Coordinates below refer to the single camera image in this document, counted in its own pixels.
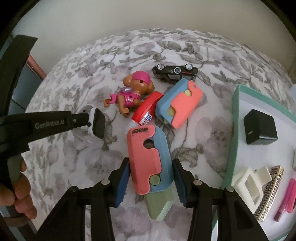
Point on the pink hat puppy figure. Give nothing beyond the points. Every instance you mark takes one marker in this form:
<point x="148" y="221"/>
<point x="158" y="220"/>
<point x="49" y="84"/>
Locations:
<point x="136" y="86"/>

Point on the red glue bottle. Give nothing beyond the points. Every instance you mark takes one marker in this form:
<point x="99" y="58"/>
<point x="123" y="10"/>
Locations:
<point x="145" y="113"/>

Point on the person left hand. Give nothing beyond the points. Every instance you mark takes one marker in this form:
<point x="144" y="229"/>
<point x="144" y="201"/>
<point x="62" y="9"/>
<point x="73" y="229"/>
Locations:
<point x="20" y="198"/>

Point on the silver black patterned hair clip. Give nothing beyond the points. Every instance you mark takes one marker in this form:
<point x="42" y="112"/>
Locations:
<point x="269" y="193"/>

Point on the floral grey white blanket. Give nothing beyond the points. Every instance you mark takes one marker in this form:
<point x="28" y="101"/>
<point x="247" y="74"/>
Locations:
<point x="91" y="74"/>

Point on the coral blue toy knife green blade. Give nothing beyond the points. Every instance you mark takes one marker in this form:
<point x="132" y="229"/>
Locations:
<point x="151" y="169"/>

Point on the white hair claw clip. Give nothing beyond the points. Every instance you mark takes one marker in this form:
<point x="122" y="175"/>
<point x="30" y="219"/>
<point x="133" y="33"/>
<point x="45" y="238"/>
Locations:
<point x="248" y="184"/>

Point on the black toy car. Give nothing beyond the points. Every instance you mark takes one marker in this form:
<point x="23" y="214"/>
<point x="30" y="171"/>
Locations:
<point x="174" y="73"/>

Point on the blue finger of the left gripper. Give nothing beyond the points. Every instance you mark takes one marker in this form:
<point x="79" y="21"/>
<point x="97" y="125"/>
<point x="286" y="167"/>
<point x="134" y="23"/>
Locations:
<point x="79" y="120"/>

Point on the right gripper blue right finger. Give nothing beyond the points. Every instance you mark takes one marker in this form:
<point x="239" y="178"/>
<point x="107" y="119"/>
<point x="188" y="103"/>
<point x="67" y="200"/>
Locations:
<point x="183" y="181"/>

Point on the magenta lighter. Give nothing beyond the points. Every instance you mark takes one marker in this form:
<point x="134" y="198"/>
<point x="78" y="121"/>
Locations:
<point x="285" y="200"/>

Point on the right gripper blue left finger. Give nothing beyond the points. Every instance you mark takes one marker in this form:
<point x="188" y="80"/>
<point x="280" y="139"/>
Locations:
<point x="122" y="176"/>

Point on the black power adapter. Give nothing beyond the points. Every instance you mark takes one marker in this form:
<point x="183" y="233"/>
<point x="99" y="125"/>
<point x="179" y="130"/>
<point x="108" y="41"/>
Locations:
<point x="260" y="128"/>

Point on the teal shallow cardboard tray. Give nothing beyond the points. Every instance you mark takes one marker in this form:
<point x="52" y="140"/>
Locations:
<point x="280" y="152"/>

